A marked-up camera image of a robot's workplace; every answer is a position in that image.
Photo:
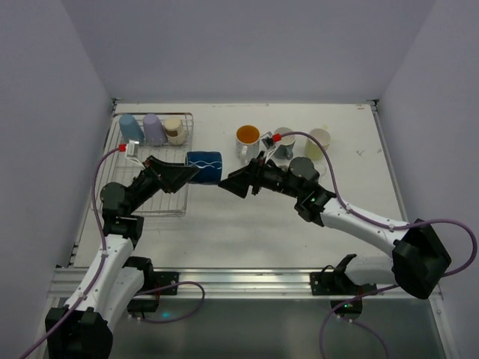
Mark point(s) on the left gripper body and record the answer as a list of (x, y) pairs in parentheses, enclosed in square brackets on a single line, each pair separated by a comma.
[(156, 175)]

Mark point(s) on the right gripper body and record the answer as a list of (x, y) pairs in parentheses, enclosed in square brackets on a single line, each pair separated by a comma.
[(255, 177)]

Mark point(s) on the grey blue ceramic mug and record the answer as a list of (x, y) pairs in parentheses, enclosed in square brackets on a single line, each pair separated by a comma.
[(285, 146)]

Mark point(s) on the dark blue mug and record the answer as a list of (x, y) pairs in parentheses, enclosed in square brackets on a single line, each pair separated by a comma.
[(210, 166)]

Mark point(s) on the white pearly round cup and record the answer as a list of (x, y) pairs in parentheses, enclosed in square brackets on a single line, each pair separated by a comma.
[(247, 143)]

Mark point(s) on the beige cup with brown band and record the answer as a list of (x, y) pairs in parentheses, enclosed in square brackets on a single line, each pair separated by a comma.
[(175, 131)]

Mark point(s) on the lavender plastic cup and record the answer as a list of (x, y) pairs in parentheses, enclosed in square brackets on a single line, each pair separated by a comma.
[(154, 131)]

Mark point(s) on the light blue plastic cup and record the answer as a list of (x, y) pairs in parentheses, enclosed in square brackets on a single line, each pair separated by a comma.
[(130, 129)]

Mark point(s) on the clear glass cup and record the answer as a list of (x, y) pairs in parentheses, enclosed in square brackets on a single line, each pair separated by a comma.
[(322, 170)]

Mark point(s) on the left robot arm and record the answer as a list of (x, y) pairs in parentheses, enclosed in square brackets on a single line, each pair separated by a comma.
[(83, 327)]

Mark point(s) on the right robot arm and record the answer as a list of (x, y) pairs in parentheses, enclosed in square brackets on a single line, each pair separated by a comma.
[(419, 259)]

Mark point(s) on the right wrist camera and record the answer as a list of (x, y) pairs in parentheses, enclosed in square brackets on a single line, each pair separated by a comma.
[(270, 145)]

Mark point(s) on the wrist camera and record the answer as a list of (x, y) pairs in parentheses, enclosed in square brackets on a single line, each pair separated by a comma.
[(270, 145), (131, 152)]

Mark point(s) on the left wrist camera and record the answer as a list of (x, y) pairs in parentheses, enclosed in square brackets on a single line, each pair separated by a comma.
[(131, 152)]

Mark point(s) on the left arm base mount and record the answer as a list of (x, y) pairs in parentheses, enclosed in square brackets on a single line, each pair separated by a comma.
[(147, 299)]

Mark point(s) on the aluminium mounting rail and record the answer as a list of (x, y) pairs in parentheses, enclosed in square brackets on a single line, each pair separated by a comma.
[(229, 284)]

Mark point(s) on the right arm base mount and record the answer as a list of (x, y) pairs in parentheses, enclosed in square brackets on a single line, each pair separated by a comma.
[(332, 280)]

